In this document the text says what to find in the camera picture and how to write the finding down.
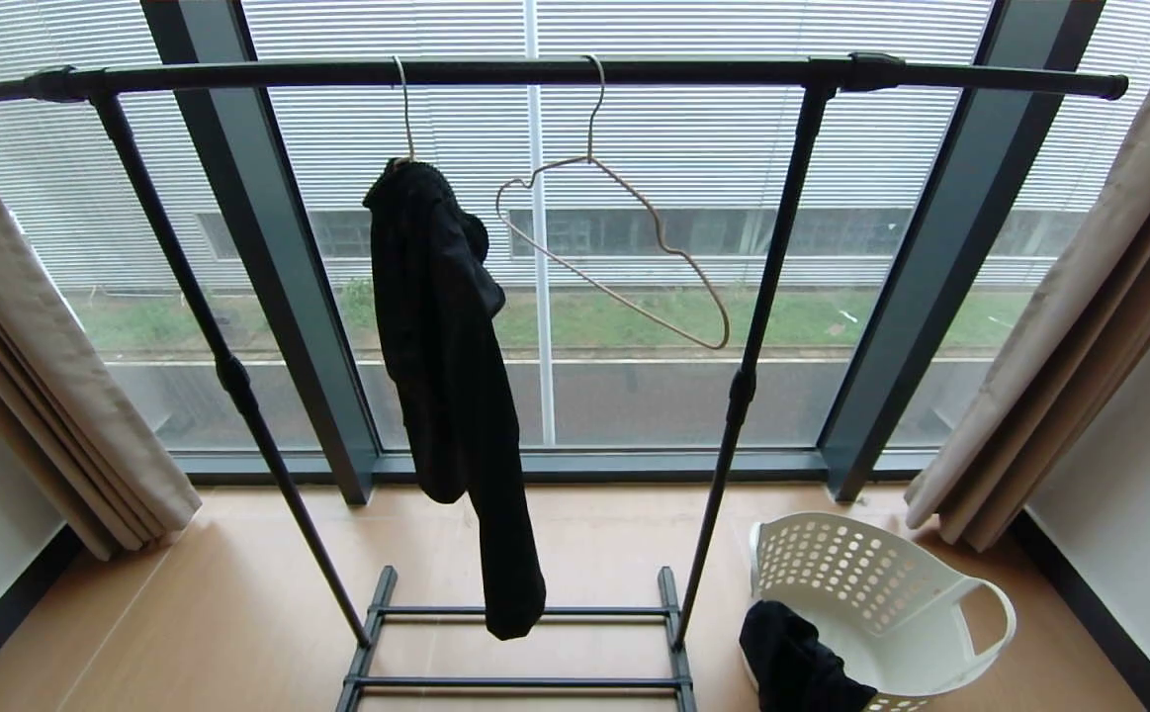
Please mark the black garment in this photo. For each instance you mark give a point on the black garment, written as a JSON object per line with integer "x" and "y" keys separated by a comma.
{"x": 446, "y": 376}
{"x": 792, "y": 663}

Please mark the white laundry basket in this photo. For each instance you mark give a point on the white laundry basket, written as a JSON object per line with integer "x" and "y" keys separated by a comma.
{"x": 861, "y": 583}

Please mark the black clothes rack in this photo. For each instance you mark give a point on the black clothes rack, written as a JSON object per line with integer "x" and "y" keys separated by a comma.
{"x": 634, "y": 71}

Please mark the pink clothes hanger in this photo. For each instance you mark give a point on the pink clothes hanger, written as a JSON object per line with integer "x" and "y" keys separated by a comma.
{"x": 405, "y": 109}
{"x": 593, "y": 109}

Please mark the beige curtain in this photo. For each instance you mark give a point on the beige curtain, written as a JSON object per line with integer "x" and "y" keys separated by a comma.
{"x": 1079, "y": 346}
{"x": 41, "y": 396}

